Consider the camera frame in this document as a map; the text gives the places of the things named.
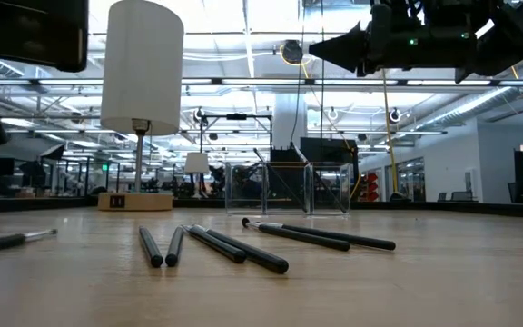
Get thin black hanging cable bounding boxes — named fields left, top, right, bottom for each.
left=319, top=0, right=326, bottom=140

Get yellow cable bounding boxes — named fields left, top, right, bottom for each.
left=379, top=67, right=401, bottom=197

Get background chairs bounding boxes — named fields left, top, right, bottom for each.
left=437, top=190, right=479, bottom=203

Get clear acrylic organizer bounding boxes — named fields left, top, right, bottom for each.
left=223, top=161, right=352, bottom=217

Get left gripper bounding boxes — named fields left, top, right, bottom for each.
left=0, top=0, right=89, bottom=74

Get white shade wooden base lamp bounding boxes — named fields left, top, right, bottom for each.
left=97, top=0, right=185, bottom=213

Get black background rig frame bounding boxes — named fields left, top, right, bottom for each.
left=199, top=113, right=275, bottom=201

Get black background screen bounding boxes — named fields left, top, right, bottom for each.
left=269, top=137, right=360, bottom=205

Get dark background workstations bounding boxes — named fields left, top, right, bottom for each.
left=0, top=144, right=122, bottom=200

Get black aluminium table frame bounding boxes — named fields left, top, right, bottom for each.
left=0, top=194, right=523, bottom=220

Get small white background lamp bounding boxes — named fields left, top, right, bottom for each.
left=183, top=152, right=211, bottom=201

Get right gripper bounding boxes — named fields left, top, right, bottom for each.
left=309, top=4, right=479, bottom=84

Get red storage bins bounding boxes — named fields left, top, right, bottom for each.
left=364, top=171, right=380, bottom=203

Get black ceiling cable reel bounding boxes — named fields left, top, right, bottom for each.
left=281, top=39, right=305, bottom=65

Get black marker pair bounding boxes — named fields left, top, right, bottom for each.
left=137, top=225, right=165, bottom=269

